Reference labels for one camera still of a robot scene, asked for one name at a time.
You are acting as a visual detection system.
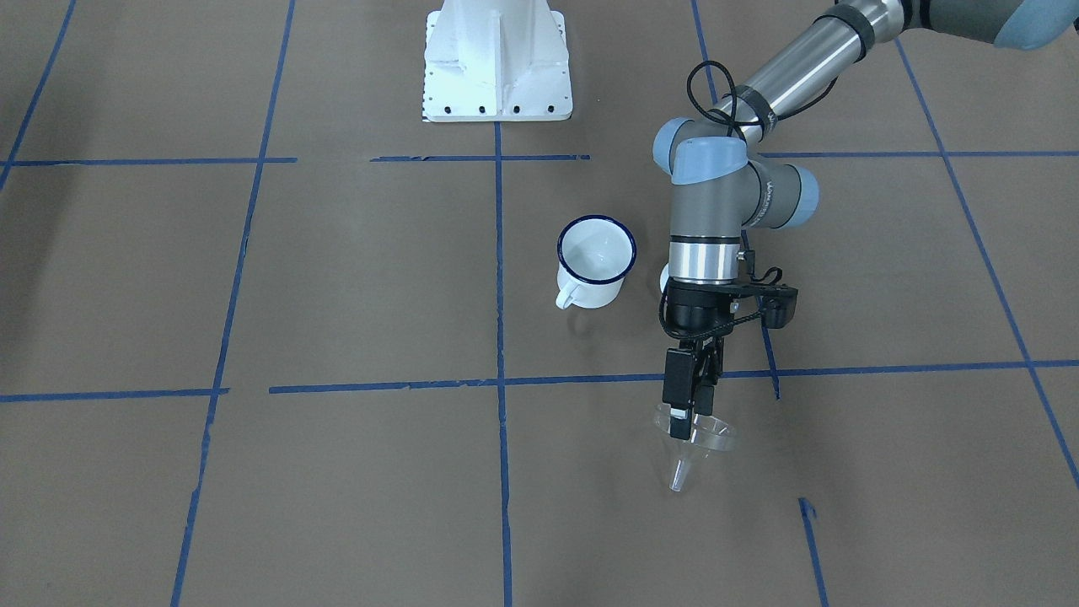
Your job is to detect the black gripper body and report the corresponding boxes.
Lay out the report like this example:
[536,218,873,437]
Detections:
[659,280,760,342]

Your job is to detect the clear plastic funnel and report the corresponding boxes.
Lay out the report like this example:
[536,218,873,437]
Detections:
[652,404,739,493]

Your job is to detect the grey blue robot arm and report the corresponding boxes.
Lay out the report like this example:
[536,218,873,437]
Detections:
[652,1,1076,442]

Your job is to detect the white enamel mug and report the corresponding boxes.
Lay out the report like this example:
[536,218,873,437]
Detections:
[555,213,637,309]

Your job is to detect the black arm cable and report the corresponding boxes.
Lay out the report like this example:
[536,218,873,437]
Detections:
[686,61,786,337]

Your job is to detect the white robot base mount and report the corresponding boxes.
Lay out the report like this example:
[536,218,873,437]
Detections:
[421,1,574,123]

